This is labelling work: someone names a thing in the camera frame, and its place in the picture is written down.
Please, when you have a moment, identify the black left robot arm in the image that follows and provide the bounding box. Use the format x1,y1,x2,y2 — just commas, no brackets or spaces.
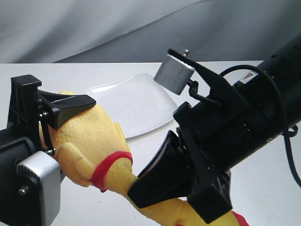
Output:
0,74,96,226

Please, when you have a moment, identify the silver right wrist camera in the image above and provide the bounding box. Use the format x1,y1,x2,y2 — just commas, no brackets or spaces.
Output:
154,54,195,95

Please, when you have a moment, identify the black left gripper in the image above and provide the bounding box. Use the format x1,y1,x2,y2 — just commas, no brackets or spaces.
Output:
7,74,96,155

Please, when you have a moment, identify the white square plate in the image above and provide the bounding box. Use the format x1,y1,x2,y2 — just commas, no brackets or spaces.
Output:
86,73,177,139

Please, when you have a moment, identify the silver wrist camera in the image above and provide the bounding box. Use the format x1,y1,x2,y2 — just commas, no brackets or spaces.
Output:
154,54,195,95
16,151,61,226

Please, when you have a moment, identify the grey backdrop cloth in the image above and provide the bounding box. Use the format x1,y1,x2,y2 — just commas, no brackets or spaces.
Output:
0,0,301,64

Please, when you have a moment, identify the black right camera cable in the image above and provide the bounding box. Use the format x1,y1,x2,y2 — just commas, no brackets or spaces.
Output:
220,65,301,186

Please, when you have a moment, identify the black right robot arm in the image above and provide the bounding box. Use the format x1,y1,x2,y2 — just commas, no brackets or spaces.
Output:
127,35,301,223

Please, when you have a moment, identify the yellow rubber chicken toy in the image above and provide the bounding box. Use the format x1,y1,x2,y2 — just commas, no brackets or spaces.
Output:
48,104,249,226

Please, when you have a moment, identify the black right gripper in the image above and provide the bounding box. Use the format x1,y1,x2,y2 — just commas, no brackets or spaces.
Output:
127,49,282,224

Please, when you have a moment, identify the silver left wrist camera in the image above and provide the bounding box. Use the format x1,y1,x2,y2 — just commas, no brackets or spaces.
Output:
16,151,61,226

